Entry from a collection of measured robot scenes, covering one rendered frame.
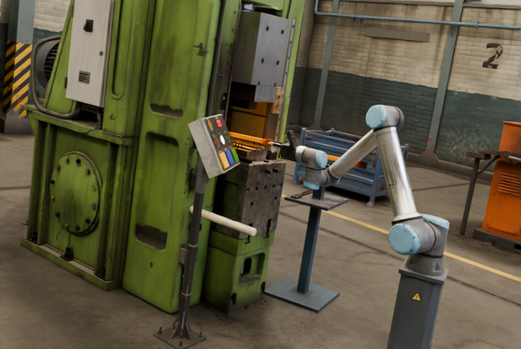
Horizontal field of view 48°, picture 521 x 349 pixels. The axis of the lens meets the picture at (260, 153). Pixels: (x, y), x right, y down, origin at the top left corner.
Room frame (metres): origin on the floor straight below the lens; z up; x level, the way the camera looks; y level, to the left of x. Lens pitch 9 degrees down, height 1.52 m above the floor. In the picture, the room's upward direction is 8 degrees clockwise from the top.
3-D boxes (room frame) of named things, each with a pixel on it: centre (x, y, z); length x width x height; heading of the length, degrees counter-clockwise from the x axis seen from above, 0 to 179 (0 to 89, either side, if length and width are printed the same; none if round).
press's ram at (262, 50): (3.58, 0.17, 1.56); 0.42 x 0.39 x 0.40; 54
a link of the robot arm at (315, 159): (3.22, -0.30, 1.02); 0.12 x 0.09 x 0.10; 54
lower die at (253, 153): (3.55, 0.19, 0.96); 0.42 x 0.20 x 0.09; 54
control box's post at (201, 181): (2.93, 0.28, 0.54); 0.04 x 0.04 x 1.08; 54
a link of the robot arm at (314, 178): (3.23, -0.31, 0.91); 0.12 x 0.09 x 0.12; 133
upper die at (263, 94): (3.55, 0.19, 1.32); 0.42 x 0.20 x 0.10; 54
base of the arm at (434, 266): (2.84, -0.90, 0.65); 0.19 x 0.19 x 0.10
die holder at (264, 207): (3.60, 0.17, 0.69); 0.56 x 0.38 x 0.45; 54
